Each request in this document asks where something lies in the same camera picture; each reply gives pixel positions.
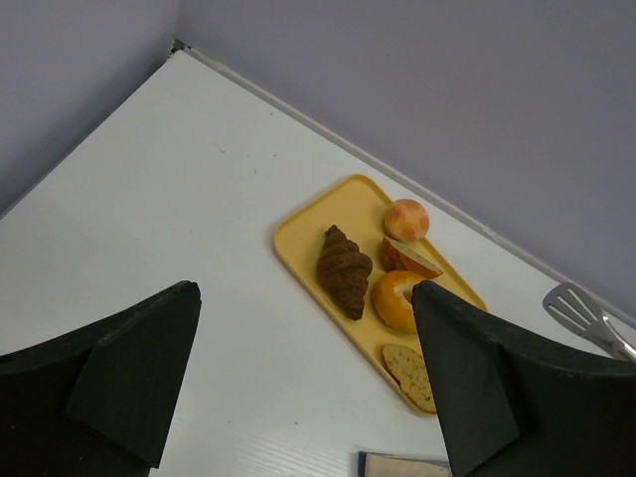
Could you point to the halved brown bread wedge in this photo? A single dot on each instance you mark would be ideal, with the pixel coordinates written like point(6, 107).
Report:
point(396, 256)

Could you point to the orange bagel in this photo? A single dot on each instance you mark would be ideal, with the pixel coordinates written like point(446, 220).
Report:
point(391, 297)

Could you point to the round pink bread roll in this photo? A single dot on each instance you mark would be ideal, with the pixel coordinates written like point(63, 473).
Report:
point(406, 220)

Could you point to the seeded bread slice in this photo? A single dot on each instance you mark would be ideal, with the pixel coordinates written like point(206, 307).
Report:
point(408, 368)

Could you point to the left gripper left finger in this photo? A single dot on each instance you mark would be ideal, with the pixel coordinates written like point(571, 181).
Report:
point(99, 401)

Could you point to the blue beige placemat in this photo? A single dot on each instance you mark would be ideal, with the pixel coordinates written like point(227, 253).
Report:
point(372, 464)

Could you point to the yellow tray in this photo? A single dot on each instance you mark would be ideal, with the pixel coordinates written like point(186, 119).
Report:
point(357, 206)

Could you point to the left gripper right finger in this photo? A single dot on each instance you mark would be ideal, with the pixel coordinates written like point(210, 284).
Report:
point(513, 403)

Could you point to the metal tongs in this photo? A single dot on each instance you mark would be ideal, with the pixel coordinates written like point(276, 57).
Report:
point(577, 312)

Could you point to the chocolate croissant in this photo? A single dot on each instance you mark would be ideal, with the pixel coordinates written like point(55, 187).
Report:
point(343, 271)

